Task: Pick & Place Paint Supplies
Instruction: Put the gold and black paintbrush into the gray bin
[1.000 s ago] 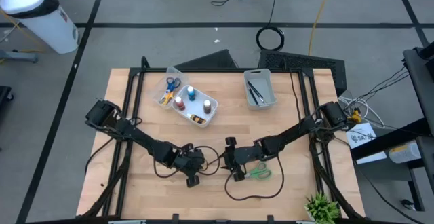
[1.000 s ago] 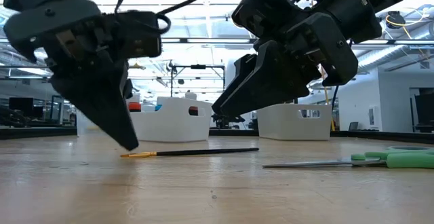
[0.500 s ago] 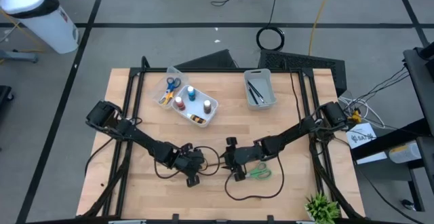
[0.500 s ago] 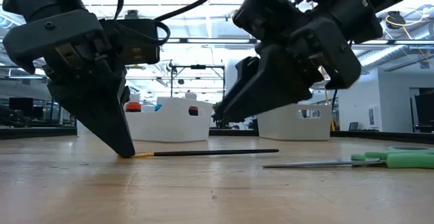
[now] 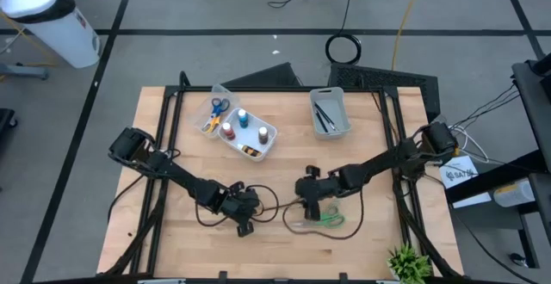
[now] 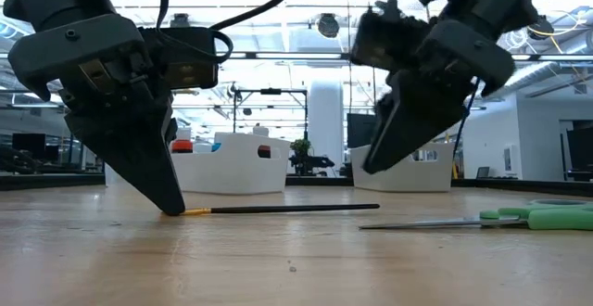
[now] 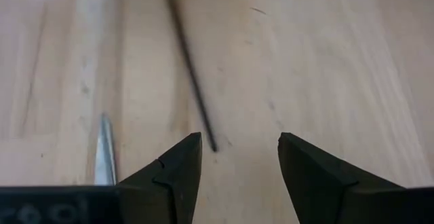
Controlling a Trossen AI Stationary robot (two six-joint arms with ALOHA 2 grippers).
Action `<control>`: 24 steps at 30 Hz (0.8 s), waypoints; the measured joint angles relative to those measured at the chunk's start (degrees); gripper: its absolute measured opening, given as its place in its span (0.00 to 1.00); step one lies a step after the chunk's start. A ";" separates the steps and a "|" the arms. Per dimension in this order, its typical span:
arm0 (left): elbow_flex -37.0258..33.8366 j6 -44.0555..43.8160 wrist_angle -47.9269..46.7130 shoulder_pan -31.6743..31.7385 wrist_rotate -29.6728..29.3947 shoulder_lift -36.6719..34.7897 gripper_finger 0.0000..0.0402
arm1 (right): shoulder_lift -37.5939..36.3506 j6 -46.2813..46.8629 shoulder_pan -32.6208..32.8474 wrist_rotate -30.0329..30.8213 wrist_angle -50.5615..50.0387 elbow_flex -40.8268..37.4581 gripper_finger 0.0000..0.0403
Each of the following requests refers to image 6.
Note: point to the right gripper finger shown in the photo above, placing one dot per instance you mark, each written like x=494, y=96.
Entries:
x=412, y=120

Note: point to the red paint bottle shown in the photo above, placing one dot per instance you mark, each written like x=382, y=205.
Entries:
x=182, y=147

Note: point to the blue paint bottle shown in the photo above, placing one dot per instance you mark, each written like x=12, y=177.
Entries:
x=216, y=147

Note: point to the grey plastic bin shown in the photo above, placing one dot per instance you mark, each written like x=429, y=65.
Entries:
x=417, y=181

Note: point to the white plastic bin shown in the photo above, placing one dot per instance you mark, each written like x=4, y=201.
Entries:
x=231, y=176

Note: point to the thin black paintbrush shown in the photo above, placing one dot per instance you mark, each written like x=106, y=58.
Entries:
x=287, y=209

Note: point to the black background robot arm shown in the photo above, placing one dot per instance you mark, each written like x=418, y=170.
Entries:
x=310, y=162

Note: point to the black background monitor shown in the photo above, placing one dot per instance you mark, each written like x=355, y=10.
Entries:
x=359, y=132

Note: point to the white building pillar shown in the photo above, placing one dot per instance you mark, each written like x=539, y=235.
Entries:
x=325, y=120

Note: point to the small background laptop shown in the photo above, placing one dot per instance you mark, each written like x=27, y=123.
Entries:
x=483, y=173

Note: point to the black desk monitor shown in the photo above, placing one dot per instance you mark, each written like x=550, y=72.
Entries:
x=29, y=144

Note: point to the background green plant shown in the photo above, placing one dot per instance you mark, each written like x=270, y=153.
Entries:
x=300, y=147

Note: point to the long ceiling light bar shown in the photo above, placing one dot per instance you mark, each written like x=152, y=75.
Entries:
x=296, y=56

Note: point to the large black screen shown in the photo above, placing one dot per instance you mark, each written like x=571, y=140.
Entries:
x=581, y=150

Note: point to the silver air duct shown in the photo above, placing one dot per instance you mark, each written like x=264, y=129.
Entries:
x=533, y=76

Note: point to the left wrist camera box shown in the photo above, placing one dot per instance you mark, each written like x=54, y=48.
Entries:
x=185, y=60

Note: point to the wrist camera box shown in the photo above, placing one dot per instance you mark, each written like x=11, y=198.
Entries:
x=185, y=60
x=384, y=42

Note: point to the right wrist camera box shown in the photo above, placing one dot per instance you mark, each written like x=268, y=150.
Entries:
x=384, y=42

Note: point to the black background rig frame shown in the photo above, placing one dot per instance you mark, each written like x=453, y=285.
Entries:
x=271, y=91

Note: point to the black aluminium table frame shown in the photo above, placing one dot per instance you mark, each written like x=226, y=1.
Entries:
x=533, y=186

